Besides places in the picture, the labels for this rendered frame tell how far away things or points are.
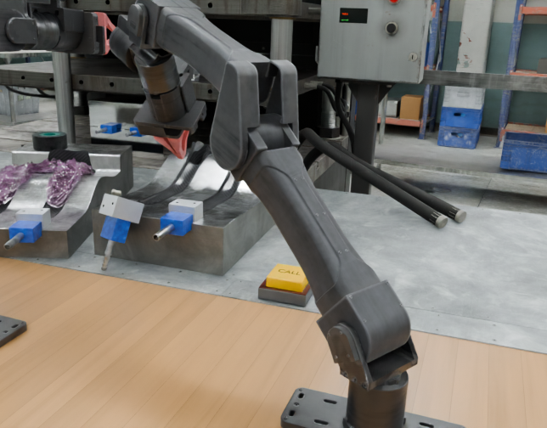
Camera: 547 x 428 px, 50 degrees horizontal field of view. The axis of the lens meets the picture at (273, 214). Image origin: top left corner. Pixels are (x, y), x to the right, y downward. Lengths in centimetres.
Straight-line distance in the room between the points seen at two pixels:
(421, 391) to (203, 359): 28
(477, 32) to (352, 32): 552
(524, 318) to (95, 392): 64
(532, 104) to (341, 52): 587
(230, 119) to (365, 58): 111
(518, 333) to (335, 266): 40
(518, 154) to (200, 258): 377
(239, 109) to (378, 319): 28
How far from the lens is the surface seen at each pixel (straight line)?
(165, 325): 89
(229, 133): 69
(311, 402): 72
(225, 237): 102
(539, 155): 463
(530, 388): 84
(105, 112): 203
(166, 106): 92
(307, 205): 66
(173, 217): 101
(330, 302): 63
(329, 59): 179
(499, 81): 437
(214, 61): 75
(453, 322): 95
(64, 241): 114
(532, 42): 750
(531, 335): 97
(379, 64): 177
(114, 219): 105
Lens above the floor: 123
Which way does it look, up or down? 18 degrees down
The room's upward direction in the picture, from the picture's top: 2 degrees clockwise
